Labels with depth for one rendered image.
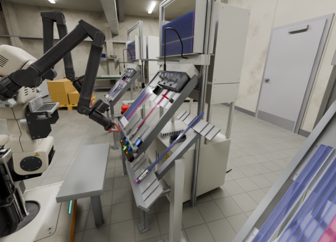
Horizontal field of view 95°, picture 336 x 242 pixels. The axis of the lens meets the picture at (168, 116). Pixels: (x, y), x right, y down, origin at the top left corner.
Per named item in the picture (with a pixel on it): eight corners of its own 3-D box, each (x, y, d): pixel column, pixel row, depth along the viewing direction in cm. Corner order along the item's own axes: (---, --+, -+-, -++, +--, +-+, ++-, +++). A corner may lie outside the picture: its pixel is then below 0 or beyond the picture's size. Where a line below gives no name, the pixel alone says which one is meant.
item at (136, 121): (139, 151, 112) (135, 150, 110) (121, 122, 167) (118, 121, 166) (155, 131, 113) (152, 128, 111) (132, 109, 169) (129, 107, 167)
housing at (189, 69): (196, 84, 118) (185, 71, 110) (167, 79, 159) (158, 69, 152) (202, 76, 118) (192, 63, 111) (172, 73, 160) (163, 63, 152)
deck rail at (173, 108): (141, 156, 111) (134, 152, 108) (140, 154, 113) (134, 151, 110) (200, 80, 116) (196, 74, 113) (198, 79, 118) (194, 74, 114)
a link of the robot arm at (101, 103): (79, 107, 89) (77, 110, 81) (92, 91, 89) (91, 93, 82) (97, 118, 94) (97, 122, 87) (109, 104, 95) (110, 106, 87)
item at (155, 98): (172, 113, 115) (167, 109, 113) (144, 97, 171) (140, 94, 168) (198, 79, 118) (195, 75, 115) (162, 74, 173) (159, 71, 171)
